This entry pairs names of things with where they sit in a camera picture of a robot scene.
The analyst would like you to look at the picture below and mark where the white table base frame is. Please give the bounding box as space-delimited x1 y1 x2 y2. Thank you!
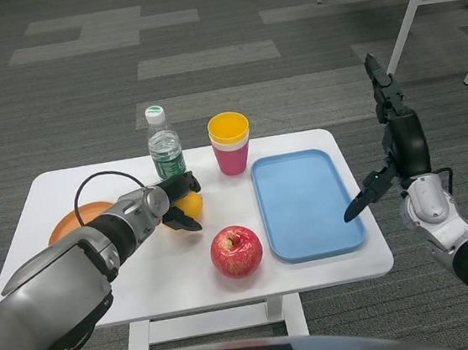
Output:
122 291 311 350

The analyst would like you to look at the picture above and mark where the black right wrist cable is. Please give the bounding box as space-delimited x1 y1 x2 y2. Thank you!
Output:
430 166 458 196

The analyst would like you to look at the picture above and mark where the pink plastic cup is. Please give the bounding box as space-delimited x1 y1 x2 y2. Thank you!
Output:
212 139 254 179

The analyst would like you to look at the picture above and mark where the yellow lemon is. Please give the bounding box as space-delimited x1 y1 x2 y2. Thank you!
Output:
171 190 208 230

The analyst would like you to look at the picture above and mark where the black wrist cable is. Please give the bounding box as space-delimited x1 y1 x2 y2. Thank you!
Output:
430 166 458 196
70 166 155 228

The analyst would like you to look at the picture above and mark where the yellow plastic cup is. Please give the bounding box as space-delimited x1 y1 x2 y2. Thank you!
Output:
205 110 252 148

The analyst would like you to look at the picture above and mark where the orange plastic plate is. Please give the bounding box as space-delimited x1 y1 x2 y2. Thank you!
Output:
44 200 118 248

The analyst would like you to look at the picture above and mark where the clear water bottle green label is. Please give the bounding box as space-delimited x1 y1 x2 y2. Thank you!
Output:
143 102 189 183

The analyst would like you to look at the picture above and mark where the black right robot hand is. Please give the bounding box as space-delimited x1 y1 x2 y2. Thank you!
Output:
324 47 438 223

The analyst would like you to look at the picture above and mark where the blue plastic tray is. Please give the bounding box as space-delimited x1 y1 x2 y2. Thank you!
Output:
248 144 370 267

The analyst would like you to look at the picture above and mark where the red apple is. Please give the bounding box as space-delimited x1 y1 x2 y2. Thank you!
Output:
208 222 267 282

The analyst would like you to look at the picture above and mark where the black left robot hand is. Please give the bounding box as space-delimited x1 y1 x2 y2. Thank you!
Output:
155 169 208 236

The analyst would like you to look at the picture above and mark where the white plastic cup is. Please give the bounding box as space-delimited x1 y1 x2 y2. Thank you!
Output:
209 132 252 154

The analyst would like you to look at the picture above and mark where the white metal office table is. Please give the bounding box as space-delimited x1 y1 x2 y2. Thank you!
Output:
377 0 468 95

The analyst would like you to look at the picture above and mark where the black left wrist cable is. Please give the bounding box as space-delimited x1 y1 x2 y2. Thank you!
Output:
70 166 155 228

